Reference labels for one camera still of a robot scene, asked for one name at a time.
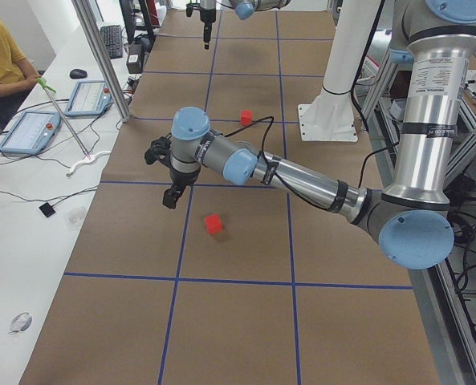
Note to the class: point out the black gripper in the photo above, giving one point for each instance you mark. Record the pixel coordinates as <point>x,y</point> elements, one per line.
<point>181,177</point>
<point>207,18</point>

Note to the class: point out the red block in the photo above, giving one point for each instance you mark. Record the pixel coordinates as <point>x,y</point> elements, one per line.
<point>213,224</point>
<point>246,117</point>

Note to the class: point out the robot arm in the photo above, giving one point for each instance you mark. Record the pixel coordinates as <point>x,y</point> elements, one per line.
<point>243,9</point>
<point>407,218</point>

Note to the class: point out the white reacher grabber tool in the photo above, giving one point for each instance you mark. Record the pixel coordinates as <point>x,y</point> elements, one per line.
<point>88,158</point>

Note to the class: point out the black keyboard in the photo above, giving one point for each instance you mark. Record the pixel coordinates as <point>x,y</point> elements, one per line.
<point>112,40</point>

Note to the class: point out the brown paper table mat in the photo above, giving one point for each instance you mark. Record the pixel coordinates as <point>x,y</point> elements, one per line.
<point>285,293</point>

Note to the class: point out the small black square pad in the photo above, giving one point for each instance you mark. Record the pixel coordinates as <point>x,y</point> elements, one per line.
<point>47,209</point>

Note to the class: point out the far blue teach pendant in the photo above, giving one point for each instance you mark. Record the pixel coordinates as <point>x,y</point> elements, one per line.
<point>89,98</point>

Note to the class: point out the blue teach pendant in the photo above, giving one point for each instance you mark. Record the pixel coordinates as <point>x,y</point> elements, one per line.
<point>89,98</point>
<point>31,133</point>

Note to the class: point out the black computer mouse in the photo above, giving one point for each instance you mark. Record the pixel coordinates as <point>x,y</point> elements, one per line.
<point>78,74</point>

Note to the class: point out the near blue teach pendant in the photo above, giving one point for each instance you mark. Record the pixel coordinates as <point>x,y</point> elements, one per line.
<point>31,133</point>

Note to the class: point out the clear tape roll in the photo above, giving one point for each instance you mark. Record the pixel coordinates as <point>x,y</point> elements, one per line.
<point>20,323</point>

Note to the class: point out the person in yellow shirt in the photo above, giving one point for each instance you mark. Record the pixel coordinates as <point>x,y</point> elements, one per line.
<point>17,76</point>

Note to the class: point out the aluminium frame post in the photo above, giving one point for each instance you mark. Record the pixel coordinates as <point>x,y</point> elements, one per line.
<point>91,30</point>

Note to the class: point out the white camera stand base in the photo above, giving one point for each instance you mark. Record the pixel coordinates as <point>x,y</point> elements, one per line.
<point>330,115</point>

